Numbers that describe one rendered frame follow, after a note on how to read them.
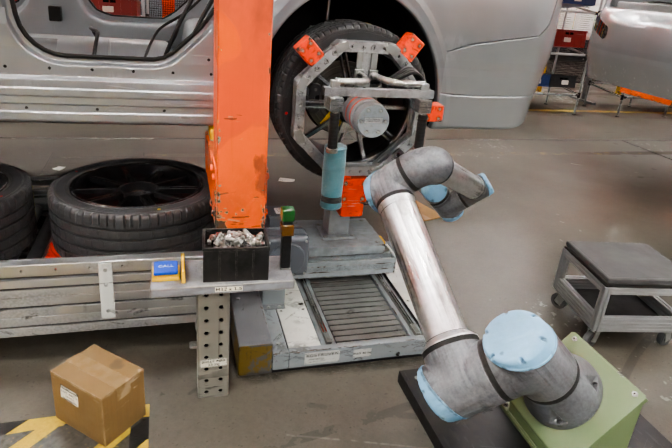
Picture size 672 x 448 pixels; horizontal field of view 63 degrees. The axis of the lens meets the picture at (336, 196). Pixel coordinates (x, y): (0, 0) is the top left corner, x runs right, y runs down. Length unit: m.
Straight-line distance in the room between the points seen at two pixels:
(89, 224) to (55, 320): 0.34
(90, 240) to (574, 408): 1.61
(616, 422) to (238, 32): 1.39
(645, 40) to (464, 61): 2.01
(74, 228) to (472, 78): 1.73
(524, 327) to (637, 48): 3.23
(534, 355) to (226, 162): 1.06
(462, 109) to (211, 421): 1.64
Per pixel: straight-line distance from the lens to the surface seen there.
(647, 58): 4.29
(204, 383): 1.96
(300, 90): 2.13
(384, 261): 2.54
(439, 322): 1.44
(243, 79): 1.72
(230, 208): 1.84
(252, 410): 1.95
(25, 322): 2.16
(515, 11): 2.62
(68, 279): 2.06
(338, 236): 2.54
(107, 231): 2.10
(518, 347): 1.32
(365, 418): 1.96
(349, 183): 2.29
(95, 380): 1.85
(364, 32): 2.25
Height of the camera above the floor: 1.33
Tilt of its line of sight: 21 degrees down
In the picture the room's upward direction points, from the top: 5 degrees clockwise
